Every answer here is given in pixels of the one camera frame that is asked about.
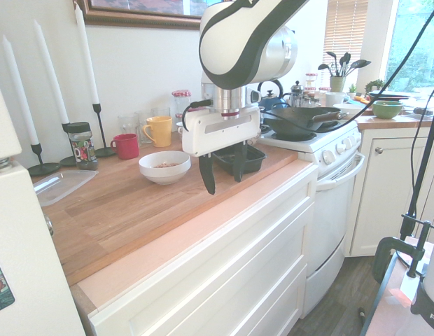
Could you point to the stack of dark plates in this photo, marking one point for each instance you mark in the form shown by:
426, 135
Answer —
388, 95

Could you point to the wooden window blind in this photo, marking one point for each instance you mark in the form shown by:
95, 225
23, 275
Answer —
344, 31

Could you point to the small potted plant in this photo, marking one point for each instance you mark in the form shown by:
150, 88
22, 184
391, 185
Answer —
352, 90

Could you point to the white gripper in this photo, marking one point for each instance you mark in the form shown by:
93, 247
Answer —
217, 134

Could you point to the dark green C-clamp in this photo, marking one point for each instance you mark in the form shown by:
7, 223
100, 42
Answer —
379, 255

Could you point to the large white mug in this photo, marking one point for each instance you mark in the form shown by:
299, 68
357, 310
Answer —
334, 99

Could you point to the black wok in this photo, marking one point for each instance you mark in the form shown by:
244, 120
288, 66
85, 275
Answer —
294, 122

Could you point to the black plastic food container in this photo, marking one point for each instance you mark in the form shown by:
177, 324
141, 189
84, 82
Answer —
255, 161

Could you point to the green bowl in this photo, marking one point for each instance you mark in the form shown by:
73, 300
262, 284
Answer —
386, 111

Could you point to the red mug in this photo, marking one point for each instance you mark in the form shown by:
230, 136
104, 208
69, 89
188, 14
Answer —
127, 147

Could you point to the wooden framed picture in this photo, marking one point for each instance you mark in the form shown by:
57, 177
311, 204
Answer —
133, 19

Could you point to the white cupboard with knob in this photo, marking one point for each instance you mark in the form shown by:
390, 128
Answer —
385, 196

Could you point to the colourful picture fridge magnet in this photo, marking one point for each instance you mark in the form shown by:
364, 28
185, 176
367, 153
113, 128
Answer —
1, 287

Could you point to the white drawer cabinet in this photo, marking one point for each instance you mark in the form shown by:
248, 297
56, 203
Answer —
220, 273

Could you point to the tall white taper candle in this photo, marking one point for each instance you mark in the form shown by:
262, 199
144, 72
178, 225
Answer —
20, 91
87, 52
50, 70

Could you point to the plain white bowl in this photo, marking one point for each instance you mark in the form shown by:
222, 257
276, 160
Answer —
164, 176

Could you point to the spice jar with black cap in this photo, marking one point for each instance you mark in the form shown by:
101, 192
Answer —
82, 147

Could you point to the white stove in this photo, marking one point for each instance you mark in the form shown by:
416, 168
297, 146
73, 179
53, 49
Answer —
329, 210

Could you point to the clear drinking glass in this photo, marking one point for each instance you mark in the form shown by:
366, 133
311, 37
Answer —
161, 112
127, 124
141, 120

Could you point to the glass jar red checkered lid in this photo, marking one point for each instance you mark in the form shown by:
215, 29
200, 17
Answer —
311, 80
324, 90
181, 99

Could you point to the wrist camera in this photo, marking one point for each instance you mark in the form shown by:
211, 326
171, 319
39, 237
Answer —
253, 97

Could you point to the wide white serving bowl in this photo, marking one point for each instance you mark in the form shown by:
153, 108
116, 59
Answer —
350, 110

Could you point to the robot mounting table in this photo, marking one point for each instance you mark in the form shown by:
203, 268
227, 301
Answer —
388, 315

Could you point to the green succulent plant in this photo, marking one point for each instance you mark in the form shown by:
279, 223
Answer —
375, 85

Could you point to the pale green utensil holder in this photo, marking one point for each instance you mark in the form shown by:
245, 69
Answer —
337, 84

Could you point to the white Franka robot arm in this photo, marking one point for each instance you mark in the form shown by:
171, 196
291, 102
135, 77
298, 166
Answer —
231, 42

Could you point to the clear plastic container lid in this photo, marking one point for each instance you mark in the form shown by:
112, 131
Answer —
63, 183

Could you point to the blue kettle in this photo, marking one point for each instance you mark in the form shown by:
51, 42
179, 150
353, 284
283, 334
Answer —
273, 103

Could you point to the black kitchen utensil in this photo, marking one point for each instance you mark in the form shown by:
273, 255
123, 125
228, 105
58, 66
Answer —
345, 60
360, 64
331, 57
323, 66

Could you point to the black camera stand pole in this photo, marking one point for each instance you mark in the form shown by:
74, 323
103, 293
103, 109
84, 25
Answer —
425, 147

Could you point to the french press coffee maker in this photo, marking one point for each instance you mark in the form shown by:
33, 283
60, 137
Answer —
297, 94

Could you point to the yellow mug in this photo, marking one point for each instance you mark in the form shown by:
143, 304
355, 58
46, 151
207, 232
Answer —
161, 131

